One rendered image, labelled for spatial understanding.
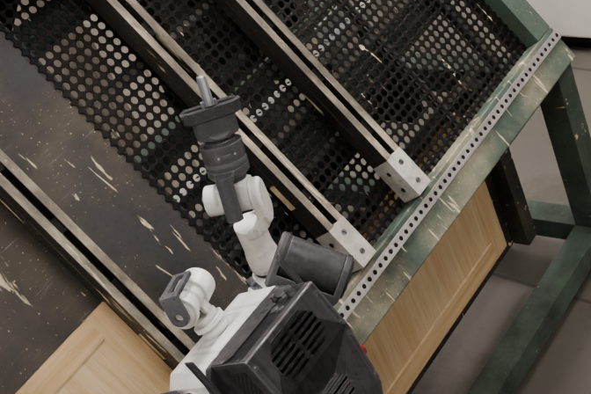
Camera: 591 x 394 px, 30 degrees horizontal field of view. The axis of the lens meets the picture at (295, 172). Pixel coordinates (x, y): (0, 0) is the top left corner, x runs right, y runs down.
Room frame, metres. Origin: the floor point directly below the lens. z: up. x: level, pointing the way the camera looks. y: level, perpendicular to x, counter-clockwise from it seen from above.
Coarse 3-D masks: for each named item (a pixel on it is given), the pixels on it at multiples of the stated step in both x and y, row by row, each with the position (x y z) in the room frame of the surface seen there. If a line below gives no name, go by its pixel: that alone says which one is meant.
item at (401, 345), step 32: (480, 192) 2.76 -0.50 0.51; (480, 224) 2.73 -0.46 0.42; (448, 256) 2.61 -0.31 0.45; (480, 256) 2.70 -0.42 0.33; (416, 288) 2.50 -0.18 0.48; (448, 288) 2.58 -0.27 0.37; (384, 320) 2.39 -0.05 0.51; (416, 320) 2.47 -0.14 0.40; (448, 320) 2.54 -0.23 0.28; (384, 352) 2.36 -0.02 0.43; (416, 352) 2.43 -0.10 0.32; (384, 384) 2.33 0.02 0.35
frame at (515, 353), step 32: (576, 96) 2.79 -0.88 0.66; (576, 128) 2.76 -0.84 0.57; (512, 160) 2.82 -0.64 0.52; (576, 160) 2.76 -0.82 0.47; (512, 192) 2.79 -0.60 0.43; (576, 192) 2.78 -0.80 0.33; (512, 224) 2.82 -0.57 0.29; (544, 224) 2.91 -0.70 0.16; (576, 224) 2.81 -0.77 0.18; (576, 256) 2.67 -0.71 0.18; (480, 288) 2.69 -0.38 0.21; (544, 288) 2.60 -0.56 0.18; (576, 288) 2.61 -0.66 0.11; (544, 320) 2.48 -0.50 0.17; (512, 352) 2.41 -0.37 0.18; (416, 384) 2.43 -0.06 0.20; (480, 384) 2.34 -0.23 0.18; (512, 384) 2.33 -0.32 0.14
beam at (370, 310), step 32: (544, 64) 2.73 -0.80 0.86; (544, 96) 2.65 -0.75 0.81; (512, 128) 2.55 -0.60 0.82; (448, 160) 2.43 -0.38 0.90; (480, 160) 2.45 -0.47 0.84; (448, 192) 2.36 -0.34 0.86; (448, 224) 2.29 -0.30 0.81; (416, 256) 2.21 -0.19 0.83; (352, 288) 2.11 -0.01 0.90; (384, 288) 2.13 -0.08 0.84; (352, 320) 2.05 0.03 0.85
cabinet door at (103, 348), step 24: (96, 312) 1.98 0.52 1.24; (72, 336) 1.93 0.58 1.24; (96, 336) 1.94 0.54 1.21; (120, 336) 1.95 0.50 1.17; (48, 360) 1.89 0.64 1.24; (72, 360) 1.90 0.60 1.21; (96, 360) 1.91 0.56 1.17; (120, 360) 1.92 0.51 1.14; (144, 360) 1.92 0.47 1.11; (24, 384) 1.85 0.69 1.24; (48, 384) 1.85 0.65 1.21; (72, 384) 1.86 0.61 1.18; (96, 384) 1.87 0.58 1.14; (120, 384) 1.88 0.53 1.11; (144, 384) 1.89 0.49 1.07; (168, 384) 1.89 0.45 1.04
